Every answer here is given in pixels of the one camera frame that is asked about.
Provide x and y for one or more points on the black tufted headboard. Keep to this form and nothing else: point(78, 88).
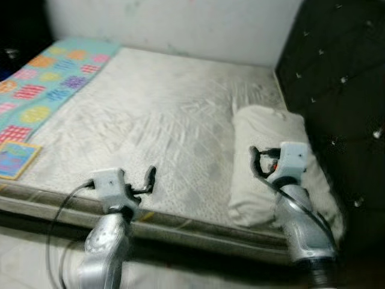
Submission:
point(337, 60)

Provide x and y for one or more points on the grey quilted mattress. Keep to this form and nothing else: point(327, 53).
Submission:
point(150, 108)

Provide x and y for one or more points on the colourful children's board book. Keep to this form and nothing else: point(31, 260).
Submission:
point(15, 159)

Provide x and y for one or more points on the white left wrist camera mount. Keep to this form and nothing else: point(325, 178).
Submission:
point(111, 185)

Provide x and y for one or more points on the teal blanket with dotted patches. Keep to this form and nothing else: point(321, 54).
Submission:
point(60, 78)

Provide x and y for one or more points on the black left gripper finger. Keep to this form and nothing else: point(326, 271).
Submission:
point(151, 177)

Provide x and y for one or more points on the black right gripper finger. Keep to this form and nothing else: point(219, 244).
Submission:
point(255, 161)

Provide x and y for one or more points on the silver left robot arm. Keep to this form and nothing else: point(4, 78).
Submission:
point(105, 253)

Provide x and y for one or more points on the cream white pillow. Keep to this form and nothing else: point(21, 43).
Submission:
point(258, 132)

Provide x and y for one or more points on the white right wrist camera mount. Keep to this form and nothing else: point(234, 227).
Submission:
point(293, 159)

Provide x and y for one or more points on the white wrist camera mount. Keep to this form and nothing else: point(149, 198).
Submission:
point(111, 185)
point(293, 159)

